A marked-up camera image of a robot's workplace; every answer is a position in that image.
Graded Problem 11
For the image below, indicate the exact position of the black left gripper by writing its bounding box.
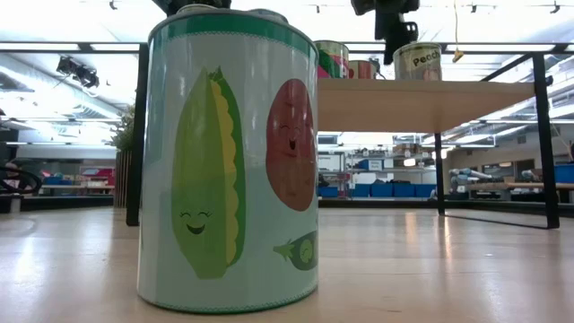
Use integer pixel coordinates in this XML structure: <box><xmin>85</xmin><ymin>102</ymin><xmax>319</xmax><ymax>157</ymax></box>
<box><xmin>152</xmin><ymin>0</ymin><xmax>232</xmax><ymax>17</ymax></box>

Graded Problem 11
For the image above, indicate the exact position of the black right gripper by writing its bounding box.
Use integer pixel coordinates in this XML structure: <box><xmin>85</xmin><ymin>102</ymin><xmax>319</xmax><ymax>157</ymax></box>
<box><xmin>350</xmin><ymin>0</ymin><xmax>421</xmax><ymax>66</ymax></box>

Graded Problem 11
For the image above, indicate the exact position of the peach label tin can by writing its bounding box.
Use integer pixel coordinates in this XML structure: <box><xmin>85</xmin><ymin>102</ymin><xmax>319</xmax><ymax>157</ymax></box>
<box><xmin>393</xmin><ymin>41</ymin><xmax>443</xmax><ymax>82</ymax></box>

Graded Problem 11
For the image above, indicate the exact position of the red label tin can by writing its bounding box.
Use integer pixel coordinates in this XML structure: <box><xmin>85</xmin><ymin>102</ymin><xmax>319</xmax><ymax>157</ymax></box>
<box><xmin>348</xmin><ymin>59</ymin><xmax>378</xmax><ymax>81</ymax></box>

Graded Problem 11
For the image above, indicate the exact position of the green peas tin can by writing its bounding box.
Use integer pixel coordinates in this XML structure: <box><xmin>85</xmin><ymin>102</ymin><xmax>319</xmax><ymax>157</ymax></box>
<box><xmin>313</xmin><ymin>39</ymin><xmax>350</xmax><ymax>80</ymax></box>

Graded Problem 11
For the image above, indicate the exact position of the pale label tin can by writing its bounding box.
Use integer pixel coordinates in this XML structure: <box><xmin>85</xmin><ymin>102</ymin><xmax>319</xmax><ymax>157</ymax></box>
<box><xmin>248</xmin><ymin>7</ymin><xmax>289</xmax><ymax>24</ymax></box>

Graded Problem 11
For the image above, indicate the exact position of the black ceiling spotlight cluster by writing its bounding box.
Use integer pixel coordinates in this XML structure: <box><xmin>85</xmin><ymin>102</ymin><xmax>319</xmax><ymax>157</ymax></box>
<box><xmin>56</xmin><ymin>56</ymin><xmax>100</xmax><ymax>90</ymax></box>

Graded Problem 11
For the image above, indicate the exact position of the mixed vegetables print tin can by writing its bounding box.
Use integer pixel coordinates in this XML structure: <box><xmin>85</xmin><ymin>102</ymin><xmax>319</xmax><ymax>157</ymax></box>
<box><xmin>136</xmin><ymin>8</ymin><xmax>320</xmax><ymax>315</ymax></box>

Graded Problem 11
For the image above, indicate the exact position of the potted plant in striped pot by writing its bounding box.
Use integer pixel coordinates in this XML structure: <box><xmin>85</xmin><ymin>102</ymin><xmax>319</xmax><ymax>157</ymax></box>
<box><xmin>109</xmin><ymin>105</ymin><xmax>138</xmax><ymax>210</ymax></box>

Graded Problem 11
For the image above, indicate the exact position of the red storage crate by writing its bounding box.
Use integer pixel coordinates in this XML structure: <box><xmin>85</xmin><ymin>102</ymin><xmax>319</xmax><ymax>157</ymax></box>
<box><xmin>80</xmin><ymin>168</ymin><xmax>116</xmax><ymax>189</ymax></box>

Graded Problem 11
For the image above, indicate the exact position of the long black ceiling rail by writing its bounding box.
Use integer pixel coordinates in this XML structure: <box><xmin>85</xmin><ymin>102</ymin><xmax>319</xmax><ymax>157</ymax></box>
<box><xmin>0</xmin><ymin>41</ymin><xmax>574</xmax><ymax>56</ymax></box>

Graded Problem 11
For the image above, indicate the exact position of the yellow hanging cord plug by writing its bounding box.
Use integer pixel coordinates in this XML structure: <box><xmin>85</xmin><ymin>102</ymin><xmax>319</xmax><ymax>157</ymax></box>
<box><xmin>451</xmin><ymin>0</ymin><xmax>465</xmax><ymax>64</ymax></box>

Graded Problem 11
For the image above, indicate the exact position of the wooden shelf with black frame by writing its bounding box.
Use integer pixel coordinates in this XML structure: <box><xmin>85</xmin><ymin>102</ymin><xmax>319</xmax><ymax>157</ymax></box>
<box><xmin>126</xmin><ymin>42</ymin><xmax>562</xmax><ymax>230</ymax></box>

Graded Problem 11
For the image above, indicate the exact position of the black table edge frame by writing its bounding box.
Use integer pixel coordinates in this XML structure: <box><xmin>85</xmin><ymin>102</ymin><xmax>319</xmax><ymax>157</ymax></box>
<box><xmin>20</xmin><ymin>195</ymin><xmax>574</xmax><ymax>215</ymax></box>

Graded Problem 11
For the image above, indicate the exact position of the black cable loop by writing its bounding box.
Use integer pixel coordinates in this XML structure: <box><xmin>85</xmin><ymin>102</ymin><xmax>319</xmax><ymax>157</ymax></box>
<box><xmin>0</xmin><ymin>165</ymin><xmax>44</xmax><ymax>196</ymax></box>

